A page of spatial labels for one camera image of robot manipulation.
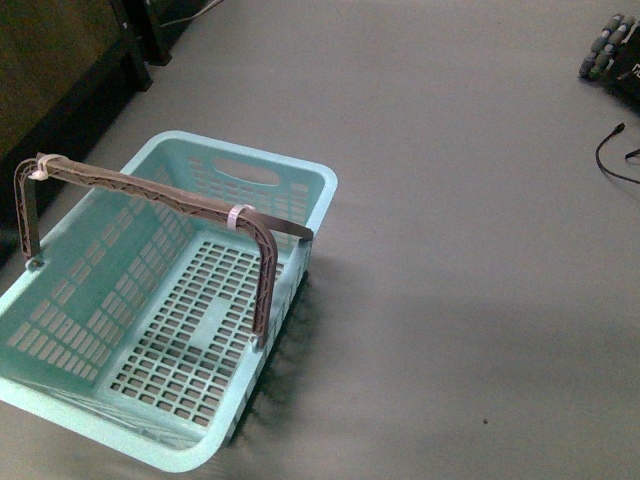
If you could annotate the brown basket handle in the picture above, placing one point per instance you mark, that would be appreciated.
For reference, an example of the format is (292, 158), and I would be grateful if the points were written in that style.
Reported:
(258, 226)

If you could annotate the light blue plastic basket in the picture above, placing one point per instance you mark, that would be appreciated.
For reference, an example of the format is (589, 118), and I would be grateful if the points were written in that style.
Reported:
(133, 326)

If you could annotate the white zip tie right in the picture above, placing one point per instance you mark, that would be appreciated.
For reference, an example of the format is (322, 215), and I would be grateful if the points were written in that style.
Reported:
(234, 214)

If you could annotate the white zip tie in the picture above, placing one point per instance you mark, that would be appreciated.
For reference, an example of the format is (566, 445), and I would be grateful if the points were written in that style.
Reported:
(41, 171)
(234, 214)

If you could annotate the white zip tie left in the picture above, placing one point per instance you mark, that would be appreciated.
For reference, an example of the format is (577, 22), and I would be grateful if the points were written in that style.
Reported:
(41, 171)

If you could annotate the dark wooden furniture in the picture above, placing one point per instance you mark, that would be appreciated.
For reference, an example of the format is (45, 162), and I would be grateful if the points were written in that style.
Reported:
(67, 69)

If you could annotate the black robot wheel base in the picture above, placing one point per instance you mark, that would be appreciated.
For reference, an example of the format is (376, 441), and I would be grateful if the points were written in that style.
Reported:
(613, 58)

